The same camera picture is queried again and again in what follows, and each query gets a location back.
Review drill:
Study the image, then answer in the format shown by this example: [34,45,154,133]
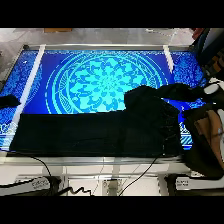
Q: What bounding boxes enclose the dark blue jeans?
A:
[9,84,184,158]

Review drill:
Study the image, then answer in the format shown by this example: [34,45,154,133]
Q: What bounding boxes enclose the black garment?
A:
[181,102,224,180]

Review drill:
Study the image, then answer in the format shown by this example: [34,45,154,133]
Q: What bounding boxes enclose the brown garment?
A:
[194,109,222,162]

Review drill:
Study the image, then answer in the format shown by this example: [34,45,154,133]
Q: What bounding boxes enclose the black cable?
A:
[118,156,160,197]
[4,150,53,179]
[58,185,94,197]

